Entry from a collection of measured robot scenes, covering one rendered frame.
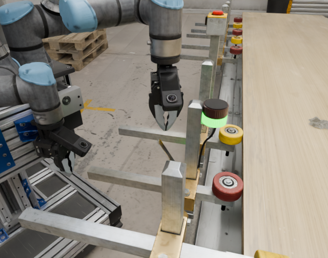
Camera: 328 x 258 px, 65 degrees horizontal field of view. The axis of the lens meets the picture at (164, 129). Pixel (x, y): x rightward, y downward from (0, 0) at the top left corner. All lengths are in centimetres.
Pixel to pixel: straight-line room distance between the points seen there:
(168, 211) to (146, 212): 131
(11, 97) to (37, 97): 6
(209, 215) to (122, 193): 102
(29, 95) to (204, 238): 68
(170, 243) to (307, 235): 31
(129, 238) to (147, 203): 131
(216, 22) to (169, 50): 47
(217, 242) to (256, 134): 38
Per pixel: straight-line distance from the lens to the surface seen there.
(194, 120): 64
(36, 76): 69
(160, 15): 59
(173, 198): 45
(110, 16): 61
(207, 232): 96
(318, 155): 91
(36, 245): 154
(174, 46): 61
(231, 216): 101
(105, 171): 81
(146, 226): 173
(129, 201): 186
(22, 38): 106
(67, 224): 58
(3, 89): 72
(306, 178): 81
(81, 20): 58
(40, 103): 72
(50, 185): 180
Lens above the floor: 140
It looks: 34 degrees down
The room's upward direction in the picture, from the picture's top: straight up
